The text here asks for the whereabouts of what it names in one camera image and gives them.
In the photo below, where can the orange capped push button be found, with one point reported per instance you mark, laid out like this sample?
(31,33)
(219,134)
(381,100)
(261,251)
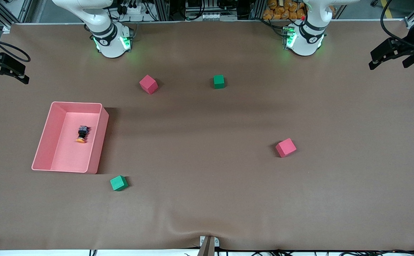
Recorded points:
(82,134)

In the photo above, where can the red foam cube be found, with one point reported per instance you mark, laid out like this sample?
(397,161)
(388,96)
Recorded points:
(285,148)
(148,84)

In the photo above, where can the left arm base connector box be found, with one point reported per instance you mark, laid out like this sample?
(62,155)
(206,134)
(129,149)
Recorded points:
(289,37)

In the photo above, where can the pile of orange objects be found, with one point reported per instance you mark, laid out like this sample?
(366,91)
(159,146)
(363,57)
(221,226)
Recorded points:
(283,10)

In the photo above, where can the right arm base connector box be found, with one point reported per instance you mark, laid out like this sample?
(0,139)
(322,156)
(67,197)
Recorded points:
(127,40)

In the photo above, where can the brown camera pole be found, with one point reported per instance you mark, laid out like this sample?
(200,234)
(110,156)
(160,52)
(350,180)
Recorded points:
(206,249)

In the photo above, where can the pink plastic bin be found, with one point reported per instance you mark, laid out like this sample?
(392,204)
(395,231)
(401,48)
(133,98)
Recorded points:
(71,142)

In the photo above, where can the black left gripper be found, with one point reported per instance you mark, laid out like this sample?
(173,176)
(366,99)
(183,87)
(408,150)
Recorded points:
(413,40)

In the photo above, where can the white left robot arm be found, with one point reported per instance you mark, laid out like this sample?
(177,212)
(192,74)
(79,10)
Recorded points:
(306,39)

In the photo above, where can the small metal bracket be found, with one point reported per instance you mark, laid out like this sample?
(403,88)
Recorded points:
(209,241)

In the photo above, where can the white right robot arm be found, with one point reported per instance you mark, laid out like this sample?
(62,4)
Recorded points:
(109,39)

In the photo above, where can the white power strip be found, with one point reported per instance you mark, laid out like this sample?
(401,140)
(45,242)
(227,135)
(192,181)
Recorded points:
(212,16)

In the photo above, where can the brown table cover mat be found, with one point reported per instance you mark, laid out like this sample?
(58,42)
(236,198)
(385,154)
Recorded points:
(228,199)

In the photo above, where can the green foam cube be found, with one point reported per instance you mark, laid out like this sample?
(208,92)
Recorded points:
(118,183)
(218,81)

